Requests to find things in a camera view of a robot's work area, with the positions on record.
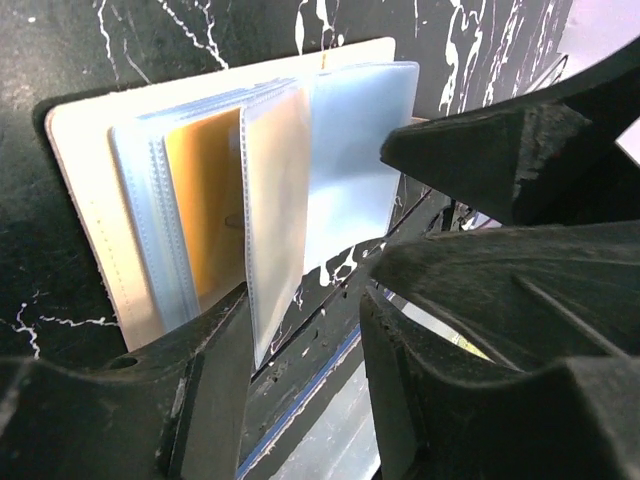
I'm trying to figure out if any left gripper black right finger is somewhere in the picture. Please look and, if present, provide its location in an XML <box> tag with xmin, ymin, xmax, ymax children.
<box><xmin>360</xmin><ymin>288</ymin><xmax>639</xmax><ymax>479</ymax></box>

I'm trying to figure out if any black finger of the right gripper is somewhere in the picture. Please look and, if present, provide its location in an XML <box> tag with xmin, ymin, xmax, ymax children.
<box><xmin>371</xmin><ymin>221</ymin><xmax>639</xmax><ymax>371</ymax></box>
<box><xmin>381</xmin><ymin>40</ymin><xmax>639</xmax><ymax>225</ymax></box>

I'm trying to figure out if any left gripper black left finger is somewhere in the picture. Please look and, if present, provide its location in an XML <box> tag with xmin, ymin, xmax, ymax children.
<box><xmin>1</xmin><ymin>286</ymin><xmax>253</xmax><ymax>479</ymax></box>

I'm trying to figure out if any beige leather card holder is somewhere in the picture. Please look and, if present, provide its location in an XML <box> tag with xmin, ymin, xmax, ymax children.
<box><xmin>45</xmin><ymin>37</ymin><xmax>420</xmax><ymax>363</ymax></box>

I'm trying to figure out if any gold card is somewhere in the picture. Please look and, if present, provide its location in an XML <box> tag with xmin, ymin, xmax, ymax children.
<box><xmin>164</xmin><ymin>108</ymin><xmax>245</xmax><ymax>311</ymax></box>

